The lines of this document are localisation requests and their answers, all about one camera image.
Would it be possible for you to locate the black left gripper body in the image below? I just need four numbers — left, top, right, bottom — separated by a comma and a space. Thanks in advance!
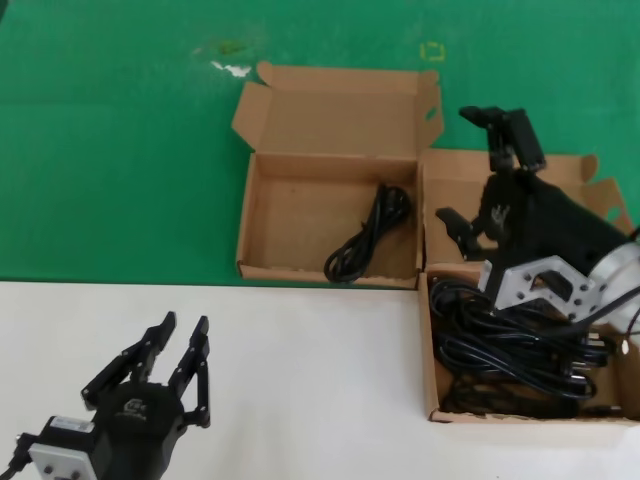
92, 382, 186, 476

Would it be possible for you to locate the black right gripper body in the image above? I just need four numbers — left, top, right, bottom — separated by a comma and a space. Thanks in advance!
477, 169, 629, 274

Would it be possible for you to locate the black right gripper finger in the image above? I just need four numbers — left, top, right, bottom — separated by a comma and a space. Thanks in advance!
435, 208, 501, 262
458, 105, 547, 174

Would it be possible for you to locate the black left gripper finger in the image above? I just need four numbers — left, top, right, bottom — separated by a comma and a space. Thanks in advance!
167, 315, 211, 429
81, 310, 177, 411

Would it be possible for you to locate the black power cable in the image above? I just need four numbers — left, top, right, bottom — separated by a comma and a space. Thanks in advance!
434, 309, 614, 372
428, 269, 501, 326
439, 364, 626, 420
323, 183, 412, 285

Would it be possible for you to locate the right open cardboard box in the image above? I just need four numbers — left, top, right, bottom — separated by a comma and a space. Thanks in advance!
417, 147, 640, 425

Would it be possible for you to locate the open cardboard box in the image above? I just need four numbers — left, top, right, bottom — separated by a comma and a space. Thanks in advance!
417, 147, 640, 425
231, 60, 445, 290

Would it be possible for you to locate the left open cardboard box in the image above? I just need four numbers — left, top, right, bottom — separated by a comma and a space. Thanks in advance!
231, 60, 445, 290

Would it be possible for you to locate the green table mat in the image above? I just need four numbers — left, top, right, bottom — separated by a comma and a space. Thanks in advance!
0, 0, 640, 292

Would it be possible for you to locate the left wrist camera silver bracket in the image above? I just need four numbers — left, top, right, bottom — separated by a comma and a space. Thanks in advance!
28, 415, 97, 480

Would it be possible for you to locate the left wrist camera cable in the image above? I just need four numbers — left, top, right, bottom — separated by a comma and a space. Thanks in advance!
0, 431, 32, 479

